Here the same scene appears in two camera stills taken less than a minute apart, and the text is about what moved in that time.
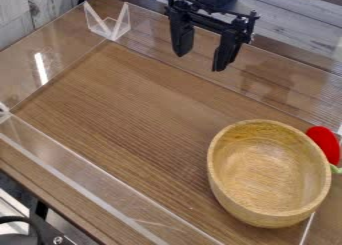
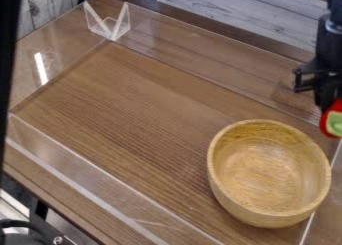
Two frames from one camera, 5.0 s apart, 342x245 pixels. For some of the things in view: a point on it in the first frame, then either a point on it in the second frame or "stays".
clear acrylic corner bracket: (109, 27) stays
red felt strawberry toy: (329, 141) → (330, 120)
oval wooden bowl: (269, 172) stays
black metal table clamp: (43, 233) stays
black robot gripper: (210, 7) → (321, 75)
